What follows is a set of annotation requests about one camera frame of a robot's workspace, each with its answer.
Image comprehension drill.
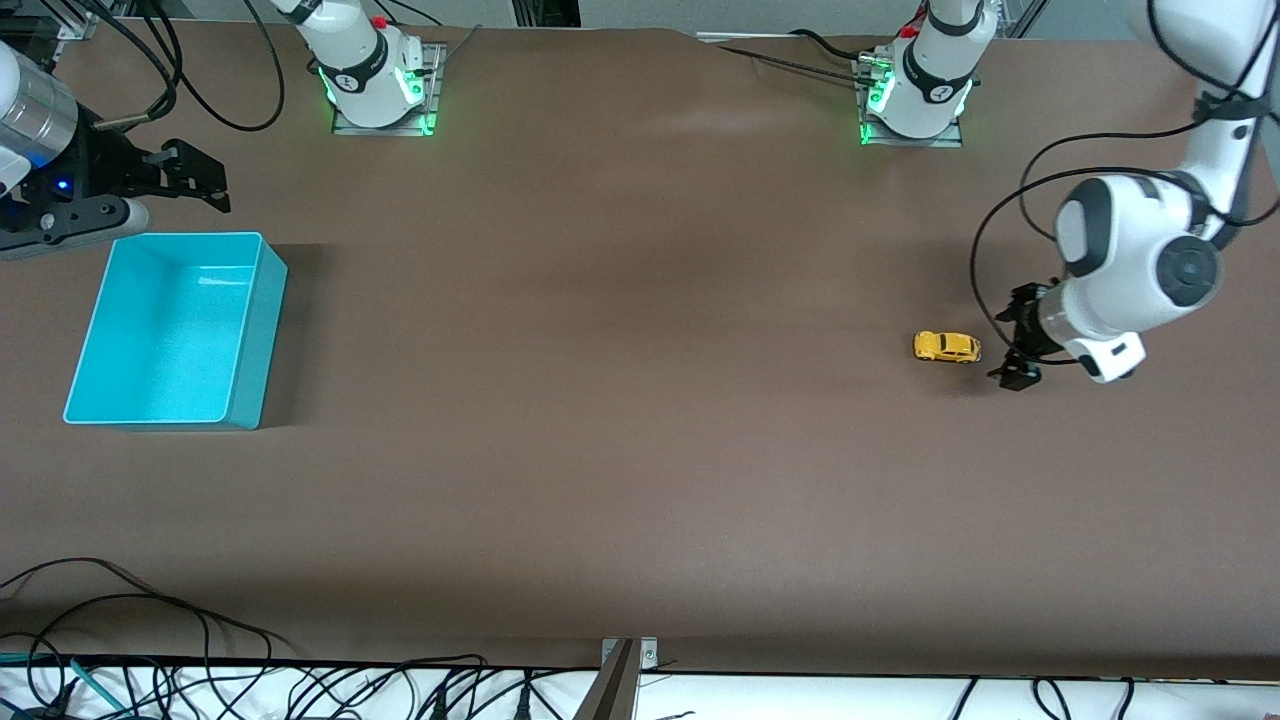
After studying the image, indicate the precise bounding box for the teal cable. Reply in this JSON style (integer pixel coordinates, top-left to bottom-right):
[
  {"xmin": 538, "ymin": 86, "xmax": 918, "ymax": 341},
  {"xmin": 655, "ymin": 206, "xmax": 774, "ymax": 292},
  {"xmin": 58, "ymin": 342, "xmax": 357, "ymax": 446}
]
[{"xmin": 0, "ymin": 650, "xmax": 131, "ymax": 713}]

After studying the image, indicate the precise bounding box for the black cable with metal plug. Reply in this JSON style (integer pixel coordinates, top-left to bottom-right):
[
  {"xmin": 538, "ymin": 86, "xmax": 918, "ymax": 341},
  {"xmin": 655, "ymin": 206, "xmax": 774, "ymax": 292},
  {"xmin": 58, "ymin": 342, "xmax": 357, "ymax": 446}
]
[{"xmin": 60, "ymin": 0, "xmax": 201, "ymax": 133}]

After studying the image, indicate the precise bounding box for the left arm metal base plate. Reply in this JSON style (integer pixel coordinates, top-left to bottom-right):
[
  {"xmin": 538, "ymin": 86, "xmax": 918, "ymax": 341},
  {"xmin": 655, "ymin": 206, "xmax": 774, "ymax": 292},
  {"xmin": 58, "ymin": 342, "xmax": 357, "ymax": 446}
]
[{"xmin": 852, "ymin": 55, "xmax": 967, "ymax": 149}]

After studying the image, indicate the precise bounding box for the teal plastic bin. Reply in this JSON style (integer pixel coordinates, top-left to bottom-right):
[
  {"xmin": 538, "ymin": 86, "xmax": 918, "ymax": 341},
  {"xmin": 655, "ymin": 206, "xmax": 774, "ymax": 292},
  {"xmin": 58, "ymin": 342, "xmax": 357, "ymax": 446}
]
[{"xmin": 62, "ymin": 232, "xmax": 289, "ymax": 431}]

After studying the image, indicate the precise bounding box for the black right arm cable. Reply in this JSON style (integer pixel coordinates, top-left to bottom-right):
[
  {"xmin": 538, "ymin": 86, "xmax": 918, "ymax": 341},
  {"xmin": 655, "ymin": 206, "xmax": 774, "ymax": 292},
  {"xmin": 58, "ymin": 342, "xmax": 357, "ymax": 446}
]
[{"xmin": 135, "ymin": 0, "xmax": 288, "ymax": 133}]

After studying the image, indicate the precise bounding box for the small metal bracket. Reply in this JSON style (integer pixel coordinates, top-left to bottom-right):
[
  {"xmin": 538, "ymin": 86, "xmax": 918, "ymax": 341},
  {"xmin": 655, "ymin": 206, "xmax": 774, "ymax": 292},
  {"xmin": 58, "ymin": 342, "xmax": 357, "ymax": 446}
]
[{"xmin": 600, "ymin": 637, "xmax": 661, "ymax": 671}]

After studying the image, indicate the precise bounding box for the white ledge board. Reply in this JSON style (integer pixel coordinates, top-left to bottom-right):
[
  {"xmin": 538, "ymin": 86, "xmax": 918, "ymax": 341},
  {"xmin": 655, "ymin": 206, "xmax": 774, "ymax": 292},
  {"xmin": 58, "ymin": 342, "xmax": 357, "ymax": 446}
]
[{"xmin": 0, "ymin": 662, "xmax": 1280, "ymax": 720}]

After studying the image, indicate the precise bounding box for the black hanging cable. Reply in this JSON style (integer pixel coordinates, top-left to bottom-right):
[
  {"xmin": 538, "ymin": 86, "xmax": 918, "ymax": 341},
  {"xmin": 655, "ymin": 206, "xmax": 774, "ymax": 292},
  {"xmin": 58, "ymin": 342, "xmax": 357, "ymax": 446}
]
[{"xmin": 1030, "ymin": 678, "xmax": 1076, "ymax": 720}]

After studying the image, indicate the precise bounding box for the thin black looped cable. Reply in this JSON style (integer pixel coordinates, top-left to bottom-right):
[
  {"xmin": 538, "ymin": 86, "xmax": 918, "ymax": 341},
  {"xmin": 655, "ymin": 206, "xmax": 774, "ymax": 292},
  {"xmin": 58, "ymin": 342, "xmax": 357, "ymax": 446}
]
[{"xmin": 0, "ymin": 557, "xmax": 296, "ymax": 720}]

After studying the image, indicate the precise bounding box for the aluminium frame strut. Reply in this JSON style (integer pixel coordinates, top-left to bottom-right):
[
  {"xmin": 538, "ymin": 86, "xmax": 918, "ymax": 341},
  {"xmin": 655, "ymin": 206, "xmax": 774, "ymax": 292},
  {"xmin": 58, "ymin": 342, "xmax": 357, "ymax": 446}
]
[{"xmin": 1000, "ymin": 0, "xmax": 1051, "ymax": 39}]

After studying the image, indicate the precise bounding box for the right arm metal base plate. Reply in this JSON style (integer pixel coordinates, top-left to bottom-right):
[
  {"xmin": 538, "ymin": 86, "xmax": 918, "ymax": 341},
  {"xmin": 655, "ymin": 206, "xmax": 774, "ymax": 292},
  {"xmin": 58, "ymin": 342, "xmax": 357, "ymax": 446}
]
[{"xmin": 330, "ymin": 42, "xmax": 447, "ymax": 137}]

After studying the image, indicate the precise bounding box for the black cable at arm base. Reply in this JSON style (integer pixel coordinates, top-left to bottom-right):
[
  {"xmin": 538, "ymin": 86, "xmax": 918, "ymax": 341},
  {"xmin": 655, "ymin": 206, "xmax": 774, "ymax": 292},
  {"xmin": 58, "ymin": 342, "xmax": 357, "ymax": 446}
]
[{"xmin": 715, "ymin": 28, "xmax": 886, "ymax": 86}]

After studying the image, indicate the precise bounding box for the aluminium frame piece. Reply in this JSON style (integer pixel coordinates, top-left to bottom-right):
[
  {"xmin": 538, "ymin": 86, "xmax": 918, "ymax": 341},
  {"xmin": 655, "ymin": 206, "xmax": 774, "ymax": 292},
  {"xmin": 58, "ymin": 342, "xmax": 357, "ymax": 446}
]
[{"xmin": 55, "ymin": 0, "xmax": 131, "ymax": 41}]

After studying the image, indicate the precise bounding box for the grey metal bar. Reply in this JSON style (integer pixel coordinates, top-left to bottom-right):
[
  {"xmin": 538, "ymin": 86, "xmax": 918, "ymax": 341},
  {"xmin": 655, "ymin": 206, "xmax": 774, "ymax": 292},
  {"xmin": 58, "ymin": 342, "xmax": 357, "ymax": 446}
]
[{"xmin": 572, "ymin": 640, "xmax": 641, "ymax": 720}]

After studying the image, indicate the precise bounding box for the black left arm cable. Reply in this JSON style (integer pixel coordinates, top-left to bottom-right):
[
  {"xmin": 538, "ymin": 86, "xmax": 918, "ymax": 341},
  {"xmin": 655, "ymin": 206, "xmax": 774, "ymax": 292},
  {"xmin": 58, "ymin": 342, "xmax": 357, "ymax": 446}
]
[{"xmin": 967, "ymin": 0, "xmax": 1280, "ymax": 367}]

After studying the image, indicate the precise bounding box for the yellow beetle toy car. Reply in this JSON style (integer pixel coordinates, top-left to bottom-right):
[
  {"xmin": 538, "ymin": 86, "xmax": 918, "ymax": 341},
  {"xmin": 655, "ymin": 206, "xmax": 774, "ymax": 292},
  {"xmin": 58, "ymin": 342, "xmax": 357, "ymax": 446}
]
[{"xmin": 913, "ymin": 331, "xmax": 983, "ymax": 365}]

